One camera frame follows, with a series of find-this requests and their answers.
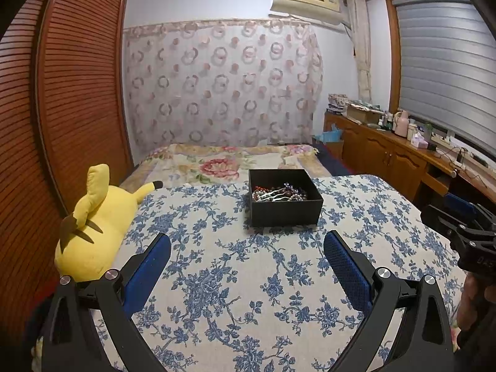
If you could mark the blue floral tablecloth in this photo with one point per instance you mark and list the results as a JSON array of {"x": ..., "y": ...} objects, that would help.
[{"x": 240, "y": 279}]

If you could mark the brown louvered wardrobe door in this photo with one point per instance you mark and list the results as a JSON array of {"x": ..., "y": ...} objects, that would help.
[
  {"x": 81, "y": 85},
  {"x": 19, "y": 162}
]

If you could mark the black square box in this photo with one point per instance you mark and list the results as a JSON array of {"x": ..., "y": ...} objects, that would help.
[{"x": 286, "y": 213}]

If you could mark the pink tissue box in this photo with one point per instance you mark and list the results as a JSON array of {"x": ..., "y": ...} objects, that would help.
[{"x": 419, "y": 141}]

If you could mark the wooden cabinet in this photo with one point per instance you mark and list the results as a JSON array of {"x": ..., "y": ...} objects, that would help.
[{"x": 391, "y": 159}]

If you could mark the floral bed blanket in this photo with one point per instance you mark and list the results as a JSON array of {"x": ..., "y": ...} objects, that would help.
[{"x": 217, "y": 164}]

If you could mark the wall air conditioner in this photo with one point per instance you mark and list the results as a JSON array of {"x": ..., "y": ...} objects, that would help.
[{"x": 306, "y": 2}]

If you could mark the yellow plush toy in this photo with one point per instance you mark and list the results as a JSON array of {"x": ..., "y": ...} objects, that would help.
[{"x": 93, "y": 236}]

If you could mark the dark blue cloth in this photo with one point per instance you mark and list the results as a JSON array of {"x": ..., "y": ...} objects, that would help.
[{"x": 329, "y": 161}]

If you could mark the grey window blind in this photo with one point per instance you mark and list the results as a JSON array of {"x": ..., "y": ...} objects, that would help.
[{"x": 445, "y": 62}]

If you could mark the pink thermos jug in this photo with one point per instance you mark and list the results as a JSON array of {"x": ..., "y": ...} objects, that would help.
[{"x": 402, "y": 124}]

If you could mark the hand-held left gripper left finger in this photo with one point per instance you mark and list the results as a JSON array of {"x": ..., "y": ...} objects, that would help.
[{"x": 149, "y": 271}]

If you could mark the circle patterned lace curtain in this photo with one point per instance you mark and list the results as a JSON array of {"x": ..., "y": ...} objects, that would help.
[{"x": 221, "y": 85}]

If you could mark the light blue bag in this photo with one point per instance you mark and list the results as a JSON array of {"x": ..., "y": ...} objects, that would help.
[{"x": 329, "y": 136}]

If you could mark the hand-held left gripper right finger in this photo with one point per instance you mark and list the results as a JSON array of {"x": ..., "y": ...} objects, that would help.
[{"x": 347, "y": 275}]

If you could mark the person's right hand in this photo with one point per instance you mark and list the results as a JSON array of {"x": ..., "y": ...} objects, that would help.
[{"x": 471, "y": 298}]

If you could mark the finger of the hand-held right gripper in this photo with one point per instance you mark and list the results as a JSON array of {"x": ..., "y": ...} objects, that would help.
[
  {"x": 440, "y": 219},
  {"x": 461, "y": 202}
]

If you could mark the white power strip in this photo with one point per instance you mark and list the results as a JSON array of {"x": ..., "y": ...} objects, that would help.
[{"x": 461, "y": 157}]

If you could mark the stack of papers and boxes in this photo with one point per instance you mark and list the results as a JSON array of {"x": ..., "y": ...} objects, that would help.
[{"x": 356, "y": 106}]

